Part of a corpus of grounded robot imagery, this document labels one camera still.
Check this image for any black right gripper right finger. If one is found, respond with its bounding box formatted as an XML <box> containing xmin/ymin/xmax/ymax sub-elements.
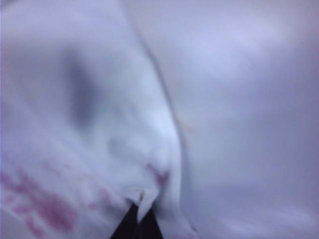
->
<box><xmin>137</xmin><ymin>206</ymin><xmax>163</xmax><ymax>239</ymax></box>

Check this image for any white wet wipe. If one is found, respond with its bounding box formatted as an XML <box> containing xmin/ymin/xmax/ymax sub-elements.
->
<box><xmin>0</xmin><ymin>0</ymin><xmax>197</xmax><ymax>239</ymax></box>

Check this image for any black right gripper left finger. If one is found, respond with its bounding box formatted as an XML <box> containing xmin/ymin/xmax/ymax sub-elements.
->
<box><xmin>110</xmin><ymin>202</ymin><xmax>140</xmax><ymax>239</ymax></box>

